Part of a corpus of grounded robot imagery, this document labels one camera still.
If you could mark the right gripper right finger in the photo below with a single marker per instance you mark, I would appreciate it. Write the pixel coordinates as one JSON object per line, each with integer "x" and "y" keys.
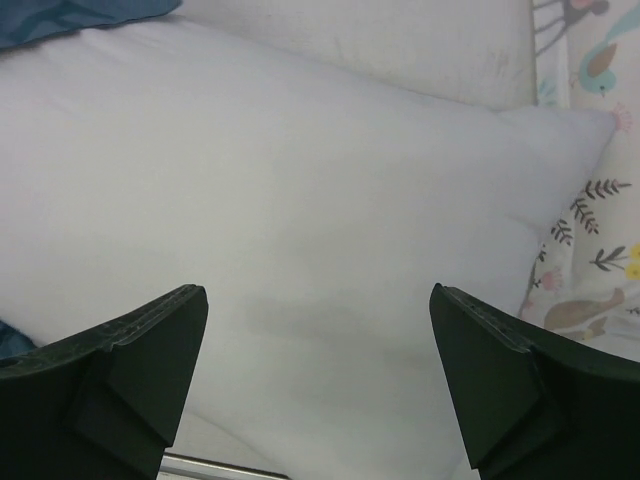
{"x": 532, "y": 404}

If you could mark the floral deer-print pillow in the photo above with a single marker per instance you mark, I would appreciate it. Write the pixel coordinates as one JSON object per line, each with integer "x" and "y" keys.
{"x": 585, "y": 282}

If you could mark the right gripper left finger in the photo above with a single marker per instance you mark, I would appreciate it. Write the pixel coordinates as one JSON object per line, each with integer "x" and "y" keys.
{"x": 104, "y": 403}

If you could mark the front aluminium rail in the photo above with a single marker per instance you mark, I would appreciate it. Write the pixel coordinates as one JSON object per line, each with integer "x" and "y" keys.
{"x": 196, "y": 468}

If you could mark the white pillow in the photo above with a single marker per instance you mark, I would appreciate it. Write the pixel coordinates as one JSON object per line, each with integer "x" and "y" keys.
{"x": 316, "y": 207}

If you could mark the blue letter-print pillowcase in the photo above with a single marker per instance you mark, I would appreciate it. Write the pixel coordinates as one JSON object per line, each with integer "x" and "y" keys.
{"x": 75, "y": 15}

